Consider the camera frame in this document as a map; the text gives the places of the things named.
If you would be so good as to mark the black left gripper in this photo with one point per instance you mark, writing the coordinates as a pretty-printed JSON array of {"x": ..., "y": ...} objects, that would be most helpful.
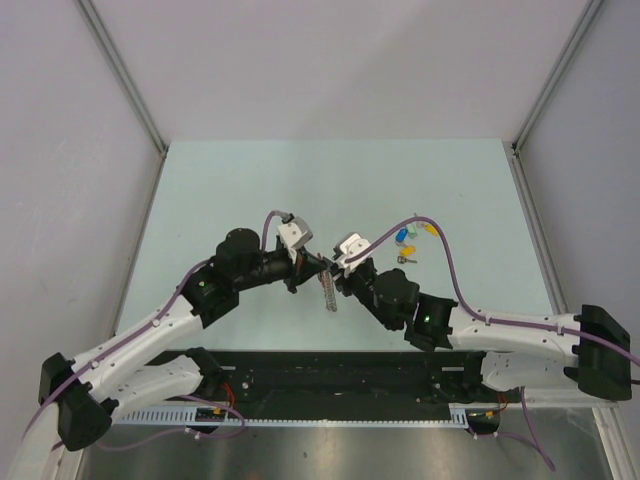
[{"x": 306, "y": 266}]

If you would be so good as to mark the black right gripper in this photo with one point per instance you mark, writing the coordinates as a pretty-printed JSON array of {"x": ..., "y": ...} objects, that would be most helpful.
[{"x": 343, "y": 283}]

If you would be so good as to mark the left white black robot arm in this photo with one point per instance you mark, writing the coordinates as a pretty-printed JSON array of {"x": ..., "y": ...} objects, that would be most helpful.
[{"x": 93, "y": 388}]

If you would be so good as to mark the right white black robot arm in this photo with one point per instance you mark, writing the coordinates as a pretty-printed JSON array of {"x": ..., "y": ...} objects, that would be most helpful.
[{"x": 590, "y": 348}]

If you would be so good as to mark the blue key tag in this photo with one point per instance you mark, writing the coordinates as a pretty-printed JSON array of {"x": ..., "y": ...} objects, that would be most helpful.
[{"x": 401, "y": 236}]

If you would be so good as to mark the green key tag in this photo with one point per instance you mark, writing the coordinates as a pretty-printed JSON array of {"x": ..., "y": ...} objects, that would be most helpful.
[{"x": 411, "y": 230}]

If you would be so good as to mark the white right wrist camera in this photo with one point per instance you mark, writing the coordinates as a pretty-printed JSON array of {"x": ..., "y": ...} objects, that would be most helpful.
[{"x": 349, "y": 253}]

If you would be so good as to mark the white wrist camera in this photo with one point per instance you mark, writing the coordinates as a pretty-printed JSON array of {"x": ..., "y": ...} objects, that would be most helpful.
[
  {"x": 294, "y": 233},
  {"x": 349, "y": 253}
]

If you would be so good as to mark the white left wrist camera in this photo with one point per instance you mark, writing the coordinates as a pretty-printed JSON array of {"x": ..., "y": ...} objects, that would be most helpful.
[{"x": 294, "y": 233}]

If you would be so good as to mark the black mounting base plate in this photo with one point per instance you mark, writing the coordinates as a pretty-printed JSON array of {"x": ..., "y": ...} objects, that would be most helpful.
[{"x": 350, "y": 385}]

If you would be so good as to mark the white slotted cable duct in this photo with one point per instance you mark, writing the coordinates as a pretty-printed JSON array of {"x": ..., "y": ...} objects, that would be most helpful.
[{"x": 192, "y": 416}]

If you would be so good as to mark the aluminium right side rail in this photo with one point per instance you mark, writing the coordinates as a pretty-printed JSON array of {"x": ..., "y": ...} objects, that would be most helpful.
[{"x": 536, "y": 231}]

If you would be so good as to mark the aluminium left corner post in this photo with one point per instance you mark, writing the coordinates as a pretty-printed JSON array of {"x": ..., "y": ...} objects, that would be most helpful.
[{"x": 116, "y": 63}]

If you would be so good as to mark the aluminium corner post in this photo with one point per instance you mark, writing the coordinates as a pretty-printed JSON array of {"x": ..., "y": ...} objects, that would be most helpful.
[
  {"x": 577, "y": 36},
  {"x": 116, "y": 63}
]

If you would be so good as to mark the aluminium right corner post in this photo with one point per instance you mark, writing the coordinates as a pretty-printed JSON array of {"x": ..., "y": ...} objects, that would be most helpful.
[{"x": 577, "y": 36}]

